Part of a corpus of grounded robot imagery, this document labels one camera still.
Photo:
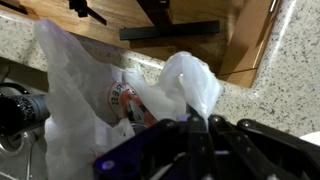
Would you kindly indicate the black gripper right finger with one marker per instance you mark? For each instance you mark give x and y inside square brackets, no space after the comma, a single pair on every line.
[253,151]

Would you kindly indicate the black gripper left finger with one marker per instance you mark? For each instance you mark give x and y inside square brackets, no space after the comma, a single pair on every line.
[183,150]

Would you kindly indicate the white plastic bag red print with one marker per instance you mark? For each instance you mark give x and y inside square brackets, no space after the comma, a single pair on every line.
[96,93]

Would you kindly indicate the wooden cabinet door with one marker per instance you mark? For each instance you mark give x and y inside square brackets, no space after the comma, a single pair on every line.
[249,41]

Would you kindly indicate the stainless steel sink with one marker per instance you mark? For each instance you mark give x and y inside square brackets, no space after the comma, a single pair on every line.
[23,154]

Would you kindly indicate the black mug in sink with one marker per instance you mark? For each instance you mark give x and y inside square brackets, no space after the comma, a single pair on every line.
[21,113]

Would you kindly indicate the black camera stand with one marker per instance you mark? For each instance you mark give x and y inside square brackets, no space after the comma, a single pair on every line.
[162,26]

